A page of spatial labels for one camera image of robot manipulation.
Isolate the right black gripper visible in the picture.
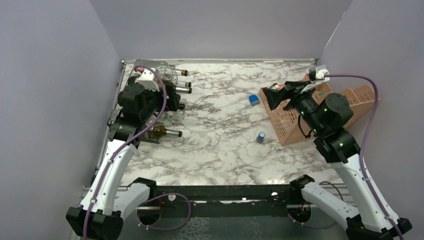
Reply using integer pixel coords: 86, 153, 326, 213
263, 79, 325, 135

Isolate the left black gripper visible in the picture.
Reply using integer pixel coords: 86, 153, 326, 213
140, 83, 181, 122

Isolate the dark green wine bottle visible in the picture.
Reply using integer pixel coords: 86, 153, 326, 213
165, 103, 186, 112

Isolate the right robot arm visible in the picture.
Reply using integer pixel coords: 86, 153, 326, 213
262, 81, 413, 240

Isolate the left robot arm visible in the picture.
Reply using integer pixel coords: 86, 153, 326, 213
65, 81, 184, 240

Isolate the wine bottle silver foil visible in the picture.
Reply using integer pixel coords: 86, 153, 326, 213
147, 125, 183, 140
163, 80, 193, 95

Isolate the bottle with brown cap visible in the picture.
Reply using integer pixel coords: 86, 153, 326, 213
175, 69, 189, 77

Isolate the clear bottle in rack top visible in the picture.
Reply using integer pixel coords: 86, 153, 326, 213
134, 59, 177, 79

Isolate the lower wine bottle silver foil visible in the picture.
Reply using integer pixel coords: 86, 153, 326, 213
147, 125, 183, 140

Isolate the blue rectangular small box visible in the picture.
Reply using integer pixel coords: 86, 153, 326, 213
248, 94, 260, 106

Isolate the pink plastic organizer basket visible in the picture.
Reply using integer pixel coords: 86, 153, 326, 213
258, 78, 375, 146

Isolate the blue small cylinder can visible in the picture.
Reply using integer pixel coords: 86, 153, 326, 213
256, 131, 266, 144

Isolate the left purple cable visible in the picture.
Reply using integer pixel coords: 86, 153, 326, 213
82, 65, 168, 240

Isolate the black wire wine rack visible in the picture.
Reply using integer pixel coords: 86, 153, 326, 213
107, 65, 178, 147

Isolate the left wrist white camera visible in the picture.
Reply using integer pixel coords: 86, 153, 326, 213
135, 67, 161, 92

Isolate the wrist white camera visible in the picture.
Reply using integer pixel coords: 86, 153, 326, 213
135, 67, 161, 92
308, 65, 329, 81

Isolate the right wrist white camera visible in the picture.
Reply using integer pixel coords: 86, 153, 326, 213
308, 65, 329, 81

